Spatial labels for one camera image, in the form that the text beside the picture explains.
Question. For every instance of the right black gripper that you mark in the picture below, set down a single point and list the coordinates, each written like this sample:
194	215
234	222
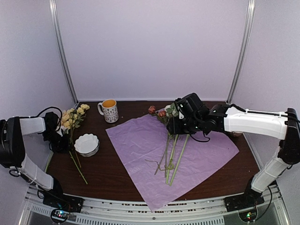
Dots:
175	128

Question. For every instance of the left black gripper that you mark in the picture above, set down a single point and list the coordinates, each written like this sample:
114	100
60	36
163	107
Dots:
65	146

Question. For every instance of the pale yellow fake flower bunch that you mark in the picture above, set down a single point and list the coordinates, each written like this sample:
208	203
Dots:
70	120

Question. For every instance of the purple wrapping paper sheet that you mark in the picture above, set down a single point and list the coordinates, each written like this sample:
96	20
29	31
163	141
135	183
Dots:
137	143

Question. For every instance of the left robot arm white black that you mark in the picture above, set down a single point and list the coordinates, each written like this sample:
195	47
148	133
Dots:
14	156

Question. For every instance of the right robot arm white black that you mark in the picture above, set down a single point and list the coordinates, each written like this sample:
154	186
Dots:
282	127

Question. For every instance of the white scalloped bowl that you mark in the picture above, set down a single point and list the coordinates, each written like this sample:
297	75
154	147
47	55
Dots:
87	145

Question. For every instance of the small white floral cup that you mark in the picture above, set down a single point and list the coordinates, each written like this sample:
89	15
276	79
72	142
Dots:
235	134

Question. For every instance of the white floral mug yellow inside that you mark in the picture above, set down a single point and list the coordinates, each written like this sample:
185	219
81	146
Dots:
109	110

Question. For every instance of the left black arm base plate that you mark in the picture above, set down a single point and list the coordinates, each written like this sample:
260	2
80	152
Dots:
66	203

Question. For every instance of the aluminium front rail frame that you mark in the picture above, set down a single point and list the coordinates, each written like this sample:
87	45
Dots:
210	211

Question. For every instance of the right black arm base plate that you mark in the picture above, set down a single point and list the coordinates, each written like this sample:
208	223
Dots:
240	202

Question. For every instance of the left aluminium corner post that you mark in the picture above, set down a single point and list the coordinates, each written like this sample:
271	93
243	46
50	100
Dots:
62	54

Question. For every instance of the aluminium corner post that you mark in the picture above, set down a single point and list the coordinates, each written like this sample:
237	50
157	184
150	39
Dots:
243	48
62	54

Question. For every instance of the right aluminium corner post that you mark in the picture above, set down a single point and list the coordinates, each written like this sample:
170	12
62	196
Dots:
243	48

